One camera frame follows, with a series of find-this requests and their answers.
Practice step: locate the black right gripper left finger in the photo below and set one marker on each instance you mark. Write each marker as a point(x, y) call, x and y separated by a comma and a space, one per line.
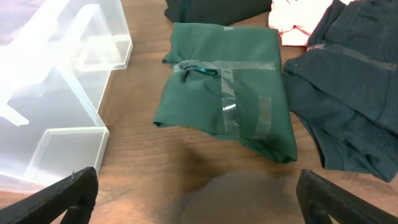
point(73, 197)

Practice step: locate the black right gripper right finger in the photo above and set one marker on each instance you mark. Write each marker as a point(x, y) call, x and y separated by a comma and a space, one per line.
point(321, 201)

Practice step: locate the black garment with tape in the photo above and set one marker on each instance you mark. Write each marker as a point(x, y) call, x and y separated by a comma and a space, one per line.
point(344, 87)

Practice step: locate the green garment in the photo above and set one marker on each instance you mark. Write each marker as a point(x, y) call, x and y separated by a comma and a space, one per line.
point(227, 82)

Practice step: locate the pink printed shirt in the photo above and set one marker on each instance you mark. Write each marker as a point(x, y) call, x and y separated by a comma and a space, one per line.
point(300, 22)

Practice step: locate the black hooded sweatshirt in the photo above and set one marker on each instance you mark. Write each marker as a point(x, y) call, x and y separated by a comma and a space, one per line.
point(221, 12)

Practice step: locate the clear plastic storage bin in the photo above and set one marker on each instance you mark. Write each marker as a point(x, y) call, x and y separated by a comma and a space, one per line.
point(56, 59)

